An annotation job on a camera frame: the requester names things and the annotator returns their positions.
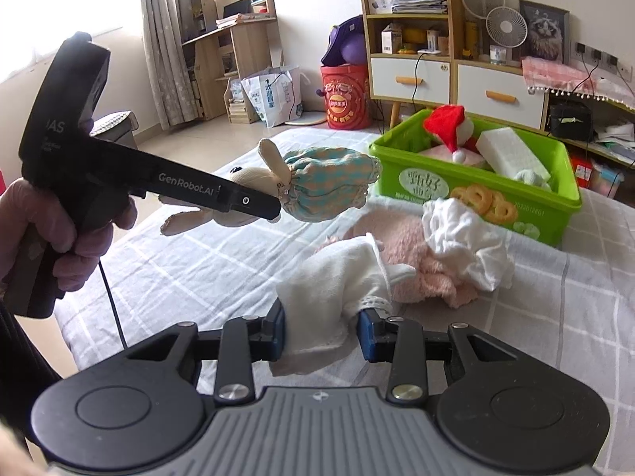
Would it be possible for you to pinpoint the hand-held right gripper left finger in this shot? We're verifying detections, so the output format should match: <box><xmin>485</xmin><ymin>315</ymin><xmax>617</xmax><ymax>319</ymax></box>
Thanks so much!
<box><xmin>124</xmin><ymin>305</ymin><xmax>287</xmax><ymax>403</ymax></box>

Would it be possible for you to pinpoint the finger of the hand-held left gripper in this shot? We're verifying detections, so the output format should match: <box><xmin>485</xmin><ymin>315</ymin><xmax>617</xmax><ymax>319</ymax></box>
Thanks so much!
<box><xmin>221</xmin><ymin>178</ymin><xmax>282</xmax><ymax>222</ymax></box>

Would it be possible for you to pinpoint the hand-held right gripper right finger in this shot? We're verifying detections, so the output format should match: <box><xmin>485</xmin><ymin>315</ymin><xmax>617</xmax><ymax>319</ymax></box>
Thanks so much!
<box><xmin>358</xmin><ymin>310</ymin><xmax>521</xmax><ymax>403</ymax></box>

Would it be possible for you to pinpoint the white lace-edged cloth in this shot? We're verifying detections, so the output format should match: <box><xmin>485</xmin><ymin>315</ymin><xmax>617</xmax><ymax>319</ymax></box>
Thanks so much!
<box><xmin>270</xmin><ymin>234</ymin><xmax>416</xmax><ymax>378</ymax></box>

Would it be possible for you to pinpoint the beige rabbit doll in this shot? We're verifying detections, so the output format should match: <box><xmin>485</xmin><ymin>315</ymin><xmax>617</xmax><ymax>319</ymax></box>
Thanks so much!
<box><xmin>160</xmin><ymin>139</ymin><xmax>382</xmax><ymax>236</ymax></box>

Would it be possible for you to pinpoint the green plastic bin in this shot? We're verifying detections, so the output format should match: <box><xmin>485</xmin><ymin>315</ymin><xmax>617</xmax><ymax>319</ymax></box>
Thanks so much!
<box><xmin>368</xmin><ymin>108</ymin><xmax>583</xmax><ymax>249</ymax></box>

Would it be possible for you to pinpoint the red and white santa plush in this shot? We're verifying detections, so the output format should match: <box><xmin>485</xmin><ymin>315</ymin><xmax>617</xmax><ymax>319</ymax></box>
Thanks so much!
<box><xmin>423</xmin><ymin>104</ymin><xmax>484</xmax><ymax>164</ymax></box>

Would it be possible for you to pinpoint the light green fluffy towel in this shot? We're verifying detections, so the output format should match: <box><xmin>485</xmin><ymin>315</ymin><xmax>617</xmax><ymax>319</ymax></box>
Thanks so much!
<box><xmin>513</xmin><ymin>169</ymin><xmax>554</xmax><ymax>193</ymax></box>

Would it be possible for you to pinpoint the plain white foam block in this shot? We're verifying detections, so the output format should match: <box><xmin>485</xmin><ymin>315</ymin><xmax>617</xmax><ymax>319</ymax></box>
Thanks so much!
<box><xmin>475</xmin><ymin>127</ymin><xmax>552</xmax><ymax>184</ymax></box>

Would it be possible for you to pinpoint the person's left hand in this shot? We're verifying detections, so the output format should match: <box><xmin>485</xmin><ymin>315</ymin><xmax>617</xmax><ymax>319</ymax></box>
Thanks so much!
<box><xmin>0</xmin><ymin>178</ymin><xmax>139</xmax><ymax>293</ymax></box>

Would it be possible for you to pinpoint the grey trash bin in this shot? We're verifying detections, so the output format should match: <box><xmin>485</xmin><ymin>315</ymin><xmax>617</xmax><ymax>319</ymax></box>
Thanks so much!
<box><xmin>89</xmin><ymin>110</ymin><xmax>135</xmax><ymax>152</ymax></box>

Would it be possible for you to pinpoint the grey checked bed sheet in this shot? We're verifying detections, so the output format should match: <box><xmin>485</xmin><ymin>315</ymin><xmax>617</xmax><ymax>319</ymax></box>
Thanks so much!
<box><xmin>54</xmin><ymin>126</ymin><xmax>635</xmax><ymax>476</ymax></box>

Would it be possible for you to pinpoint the pink plush towel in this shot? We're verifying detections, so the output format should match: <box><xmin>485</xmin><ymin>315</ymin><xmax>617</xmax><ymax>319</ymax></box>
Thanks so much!
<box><xmin>317</xmin><ymin>211</ymin><xmax>479</xmax><ymax>308</ymax></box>

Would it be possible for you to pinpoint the white paper bag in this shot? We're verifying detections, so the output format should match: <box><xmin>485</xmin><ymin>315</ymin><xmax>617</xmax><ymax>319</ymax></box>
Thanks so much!
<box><xmin>241</xmin><ymin>65</ymin><xmax>304</xmax><ymax>128</ymax></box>

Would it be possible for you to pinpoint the patterned curtain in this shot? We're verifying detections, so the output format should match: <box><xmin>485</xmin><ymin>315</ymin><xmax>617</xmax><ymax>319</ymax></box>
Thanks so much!
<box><xmin>139</xmin><ymin>0</ymin><xmax>199</xmax><ymax>127</ymax></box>

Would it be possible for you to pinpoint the crumpled white cloth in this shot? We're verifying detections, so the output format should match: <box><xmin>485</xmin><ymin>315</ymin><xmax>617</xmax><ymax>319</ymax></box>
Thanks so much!
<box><xmin>421</xmin><ymin>198</ymin><xmax>516</xmax><ymax>292</ymax></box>

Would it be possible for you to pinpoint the red printed bucket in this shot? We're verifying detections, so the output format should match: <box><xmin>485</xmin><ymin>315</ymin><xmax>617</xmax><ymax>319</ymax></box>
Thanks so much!
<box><xmin>320</xmin><ymin>63</ymin><xmax>372</xmax><ymax>131</ymax></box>

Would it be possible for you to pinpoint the wooden computer desk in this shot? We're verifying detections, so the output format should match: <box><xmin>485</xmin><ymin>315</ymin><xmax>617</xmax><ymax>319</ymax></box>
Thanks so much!
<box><xmin>181</xmin><ymin>0</ymin><xmax>283</xmax><ymax>122</ymax></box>

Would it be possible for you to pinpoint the purple plush toy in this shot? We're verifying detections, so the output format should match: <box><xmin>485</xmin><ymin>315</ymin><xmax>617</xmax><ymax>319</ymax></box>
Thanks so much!
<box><xmin>321</xmin><ymin>16</ymin><xmax>365</xmax><ymax>66</ymax></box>

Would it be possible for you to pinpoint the white cabinet drawer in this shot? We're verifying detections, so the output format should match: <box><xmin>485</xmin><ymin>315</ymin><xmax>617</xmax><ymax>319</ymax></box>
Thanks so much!
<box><xmin>369</xmin><ymin>57</ymin><xmax>452</xmax><ymax>105</ymax></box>
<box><xmin>456</xmin><ymin>63</ymin><xmax>549</xmax><ymax>130</ymax></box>

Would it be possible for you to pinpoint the white carton with picture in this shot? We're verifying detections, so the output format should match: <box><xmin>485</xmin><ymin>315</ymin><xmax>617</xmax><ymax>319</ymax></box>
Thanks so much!
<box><xmin>381</xmin><ymin>25</ymin><xmax>402</xmax><ymax>54</ymax></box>

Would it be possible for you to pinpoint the wooden shelf cabinet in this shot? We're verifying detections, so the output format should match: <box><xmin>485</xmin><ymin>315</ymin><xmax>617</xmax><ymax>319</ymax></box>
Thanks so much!
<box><xmin>358</xmin><ymin>0</ymin><xmax>550</xmax><ymax>132</ymax></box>

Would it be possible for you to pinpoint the red storage box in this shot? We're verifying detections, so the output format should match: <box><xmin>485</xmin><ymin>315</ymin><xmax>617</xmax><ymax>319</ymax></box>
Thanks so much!
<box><xmin>570</xmin><ymin>154</ymin><xmax>591</xmax><ymax>189</ymax></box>

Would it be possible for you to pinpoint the yellow bottle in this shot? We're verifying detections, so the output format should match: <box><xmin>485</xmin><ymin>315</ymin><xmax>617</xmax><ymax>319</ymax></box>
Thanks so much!
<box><xmin>464</xmin><ymin>20</ymin><xmax>481</xmax><ymax>58</ymax></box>

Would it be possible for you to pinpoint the clear box with pink contents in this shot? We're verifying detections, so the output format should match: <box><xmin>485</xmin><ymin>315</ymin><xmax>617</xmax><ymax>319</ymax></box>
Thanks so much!
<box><xmin>588</xmin><ymin>159</ymin><xmax>623</xmax><ymax>196</ymax></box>

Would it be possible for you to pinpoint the black bag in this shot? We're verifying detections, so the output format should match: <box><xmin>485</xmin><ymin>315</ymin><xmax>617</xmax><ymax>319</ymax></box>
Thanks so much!
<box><xmin>548</xmin><ymin>102</ymin><xmax>593</xmax><ymax>142</ymax></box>

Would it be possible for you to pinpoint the small white desk fan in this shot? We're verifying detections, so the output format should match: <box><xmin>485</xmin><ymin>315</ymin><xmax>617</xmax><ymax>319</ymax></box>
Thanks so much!
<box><xmin>486</xmin><ymin>6</ymin><xmax>527</xmax><ymax>63</ymax></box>

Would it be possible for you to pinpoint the folded clothes pile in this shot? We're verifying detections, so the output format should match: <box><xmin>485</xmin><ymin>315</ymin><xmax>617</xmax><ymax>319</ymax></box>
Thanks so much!
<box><xmin>593</xmin><ymin>121</ymin><xmax>635</xmax><ymax>164</ymax></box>

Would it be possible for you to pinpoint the pink fringed tablecloth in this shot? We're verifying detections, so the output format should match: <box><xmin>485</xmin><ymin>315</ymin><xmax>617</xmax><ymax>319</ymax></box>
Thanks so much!
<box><xmin>522</xmin><ymin>56</ymin><xmax>635</xmax><ymax>110</ymax></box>

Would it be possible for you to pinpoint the framed cat picture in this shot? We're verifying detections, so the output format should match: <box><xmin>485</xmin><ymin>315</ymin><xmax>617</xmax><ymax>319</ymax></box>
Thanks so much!
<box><xmin>518</xmin><ymin>0</ymin><xmax>570</xmax><ymax>65</ymax></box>

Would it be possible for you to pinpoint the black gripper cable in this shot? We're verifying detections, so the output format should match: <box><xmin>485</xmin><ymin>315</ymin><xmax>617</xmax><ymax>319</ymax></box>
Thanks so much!
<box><xmin>98</xmin><ymin>258</ymin><xmax>127</xmax><ymax>350</ymax></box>

